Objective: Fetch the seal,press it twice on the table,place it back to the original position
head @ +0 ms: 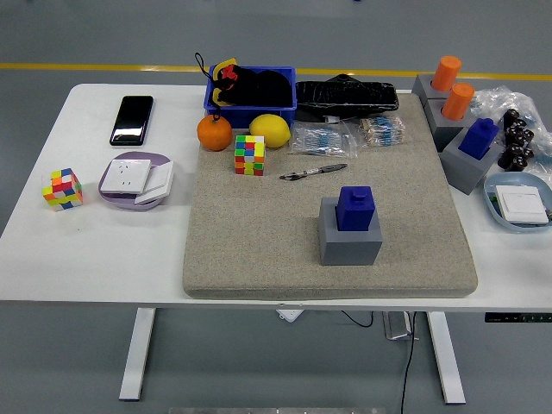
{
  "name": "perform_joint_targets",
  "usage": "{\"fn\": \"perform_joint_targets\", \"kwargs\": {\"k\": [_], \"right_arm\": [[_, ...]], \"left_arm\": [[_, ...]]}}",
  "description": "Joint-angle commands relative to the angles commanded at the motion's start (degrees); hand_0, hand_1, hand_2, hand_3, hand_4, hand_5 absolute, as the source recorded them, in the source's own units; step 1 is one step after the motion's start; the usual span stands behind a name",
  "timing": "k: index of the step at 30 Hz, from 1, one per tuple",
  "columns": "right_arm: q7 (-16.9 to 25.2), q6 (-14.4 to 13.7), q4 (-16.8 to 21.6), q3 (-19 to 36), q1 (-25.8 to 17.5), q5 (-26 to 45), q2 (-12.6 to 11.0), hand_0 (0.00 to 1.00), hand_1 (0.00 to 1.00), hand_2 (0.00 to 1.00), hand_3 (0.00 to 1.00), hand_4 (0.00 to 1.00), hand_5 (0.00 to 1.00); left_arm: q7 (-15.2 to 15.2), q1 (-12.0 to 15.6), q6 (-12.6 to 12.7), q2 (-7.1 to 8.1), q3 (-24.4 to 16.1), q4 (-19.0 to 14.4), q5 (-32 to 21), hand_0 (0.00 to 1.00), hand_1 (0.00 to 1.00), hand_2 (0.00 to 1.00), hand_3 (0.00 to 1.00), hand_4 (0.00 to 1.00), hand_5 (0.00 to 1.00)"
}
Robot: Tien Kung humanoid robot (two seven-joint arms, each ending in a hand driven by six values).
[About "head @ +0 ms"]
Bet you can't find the yellow lemon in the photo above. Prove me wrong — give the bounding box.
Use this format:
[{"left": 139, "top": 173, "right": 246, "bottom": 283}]
[{"left": 249, "top": 113, "right": 292, "bottom": 149}]

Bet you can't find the blue square seal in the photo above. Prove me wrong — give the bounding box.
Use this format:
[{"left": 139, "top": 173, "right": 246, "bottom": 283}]
[
  {"left": 457, "top": 117, "right": 501, "bottom": 161},
  {"left": 335, "top": 185, "right": 379, "bottom": 233}
]

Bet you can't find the short black cable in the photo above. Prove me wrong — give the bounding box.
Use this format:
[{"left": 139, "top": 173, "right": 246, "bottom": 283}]
[{"left": 340, "top": 310, "right": 374, "bottom": 328}]

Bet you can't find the blue plastic bin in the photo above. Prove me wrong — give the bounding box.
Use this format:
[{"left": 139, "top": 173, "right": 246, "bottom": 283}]
[{"left": 203, "top": 65, "right": 298, "bottom": 129}]

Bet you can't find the white table leg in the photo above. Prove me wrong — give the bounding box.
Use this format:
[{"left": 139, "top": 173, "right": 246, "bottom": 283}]
[
  {"left": 118, "top": 307, "right": 156, "bottom": 402},
  {"left": 426, "top": 310, "right": 467, "bottom": 405}
]

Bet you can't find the black table control panel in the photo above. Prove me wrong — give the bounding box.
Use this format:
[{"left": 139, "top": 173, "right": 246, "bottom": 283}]
[{"left": 484, "top": 311, "right": 552, "bottom": 323}]

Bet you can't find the grey seal holder block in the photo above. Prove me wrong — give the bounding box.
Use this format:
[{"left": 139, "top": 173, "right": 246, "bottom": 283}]
[
  {"left": 318, "top": 197, "right": 384, "bottom": 267},
  {"left": 440, "top": 131, "right": 505, "bottom": 196},
  {"left": 411, "top": 74, "right": 454, "bottom": 104},
  {"left": 424, "top": 97, "right": 475, "bottom": 153}
]

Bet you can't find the clear plastic bag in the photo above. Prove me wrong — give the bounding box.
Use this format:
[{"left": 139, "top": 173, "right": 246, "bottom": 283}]
[{"left": 472, "top": 85, "right": 552, "bottom": 173}]

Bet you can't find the light blue tray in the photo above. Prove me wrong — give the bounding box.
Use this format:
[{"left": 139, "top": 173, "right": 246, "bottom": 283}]
[{"left": 482, "top": 172, "right": 552, "bottom": 234}]

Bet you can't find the long black cable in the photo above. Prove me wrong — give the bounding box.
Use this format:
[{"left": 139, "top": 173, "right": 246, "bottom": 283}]
[{"left": 399, "top": 310, "right": 420, "bottom": 414}]

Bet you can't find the black smartphone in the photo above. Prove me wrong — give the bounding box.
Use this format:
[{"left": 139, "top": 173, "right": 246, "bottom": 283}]
[{"left": 110, "top": 95, "right": 155, "bottom": 147}]

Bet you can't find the white wall switch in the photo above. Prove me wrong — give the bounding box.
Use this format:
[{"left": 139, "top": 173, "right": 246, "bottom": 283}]
[{"left": 135, "top": 160, "right": 175, "bottom": 205}]

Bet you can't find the black silver pen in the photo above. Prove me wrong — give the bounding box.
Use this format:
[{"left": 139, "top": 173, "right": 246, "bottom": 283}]
[{"left": 279, "top": 162, "right": 349, "bottom": 181}]

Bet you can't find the white wall socket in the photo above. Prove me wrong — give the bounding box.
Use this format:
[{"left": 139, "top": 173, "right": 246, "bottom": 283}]
[{"left": 100, "top": 159, "right": 153, "bottom": 194}]

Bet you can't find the large bag of resistors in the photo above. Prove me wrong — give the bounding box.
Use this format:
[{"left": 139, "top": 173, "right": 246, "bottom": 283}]
[{"left": 288, "top": 120, "right": 360, "bottom": 160}]

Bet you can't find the small bag of resistors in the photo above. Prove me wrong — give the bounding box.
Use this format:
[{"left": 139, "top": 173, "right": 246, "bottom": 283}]
[{"left": 357, "top": 114, "right": 409, "bottom": 150}]

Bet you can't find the orange cylinder seal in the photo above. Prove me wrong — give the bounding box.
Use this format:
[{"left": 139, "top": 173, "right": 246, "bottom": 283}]
[
  {"left": 442, "top": 82, "right": 476, "bottom": 122},
  {"left": 431, "top": 54, "right": 463, "bottom": 92}
]

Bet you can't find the white switch panel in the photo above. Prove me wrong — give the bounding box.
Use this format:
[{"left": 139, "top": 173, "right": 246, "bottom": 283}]
[{"left": 494, "top": 185, "right": 549, "bottom": 225}]

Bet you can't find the scrambled magic cube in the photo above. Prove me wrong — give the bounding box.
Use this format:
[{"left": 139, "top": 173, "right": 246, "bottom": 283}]
[
  {"left": 41, "top": 167, "right": 85, "bottom": 212},
  {"left": 234, "top": 135, "right": 267, "bottom": 177}
]

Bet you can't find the grey-brown mat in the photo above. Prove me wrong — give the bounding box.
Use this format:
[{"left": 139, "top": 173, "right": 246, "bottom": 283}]
[{"left": 182, "top": 92, "right": 480, "bottom": 301}]

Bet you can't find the purple tray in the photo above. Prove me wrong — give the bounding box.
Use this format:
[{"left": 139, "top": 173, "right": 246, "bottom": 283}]
[{"left": 98, "top": 150, "right": 176, "bottom": 212}]

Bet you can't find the orange fruit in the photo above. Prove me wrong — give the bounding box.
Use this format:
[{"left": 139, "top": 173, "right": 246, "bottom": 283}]
[{"left": 197, "top": 115, "right": 235, "bottom": 153}]

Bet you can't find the yellow red toy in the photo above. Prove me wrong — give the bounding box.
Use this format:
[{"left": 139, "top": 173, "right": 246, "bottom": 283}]
[{"left": 209, "top": 57, "right": 241, "bottom": 107}]

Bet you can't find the black pouch with cord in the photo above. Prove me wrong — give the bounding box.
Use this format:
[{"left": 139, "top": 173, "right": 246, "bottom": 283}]
[{"left": 194, "top": 52, "right": 294, "bottom": 122}]

